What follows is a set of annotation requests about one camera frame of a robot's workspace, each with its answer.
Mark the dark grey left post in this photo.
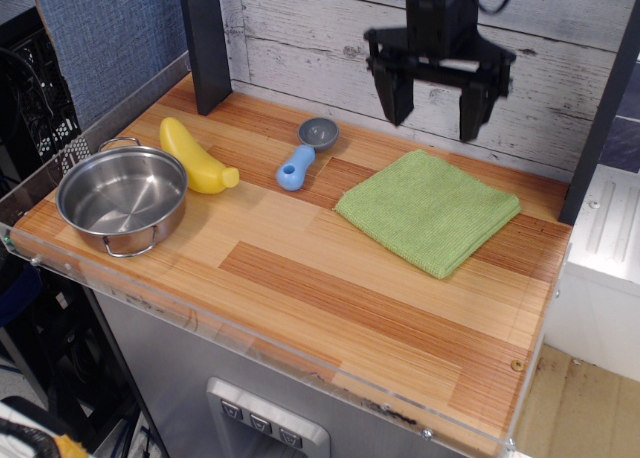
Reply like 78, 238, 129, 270
180, 0, 232, 116

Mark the clear acrylic guard rail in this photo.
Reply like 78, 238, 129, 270
1, 62, 570, 457

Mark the blue grey toy spoon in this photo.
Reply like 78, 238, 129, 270
276, 117, 340, 191

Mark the dark grey right post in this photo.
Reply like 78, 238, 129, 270
558, 0, 639, 225

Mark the white appliance top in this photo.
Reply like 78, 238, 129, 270
544, 165, 639, 380

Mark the yellow plastic toy banana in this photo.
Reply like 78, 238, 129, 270
159, 117, 240, 194

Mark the dark grey post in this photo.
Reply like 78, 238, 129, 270
180, 0, 232, 116
558, 0, 639, 225

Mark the black plastic crate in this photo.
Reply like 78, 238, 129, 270
1, 6, 80, 189

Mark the green cloth napkin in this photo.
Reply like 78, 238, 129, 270
335, 150, 521, 279

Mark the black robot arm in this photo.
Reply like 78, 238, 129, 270
364, 0, 516, 142

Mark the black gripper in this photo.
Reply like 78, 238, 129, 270
364, 0, 515, 141

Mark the silver dispenser panel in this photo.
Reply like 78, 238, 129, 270
206, 377, 331, 457

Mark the stainless steel pot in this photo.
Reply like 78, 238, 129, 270
56, 137, 188, 258

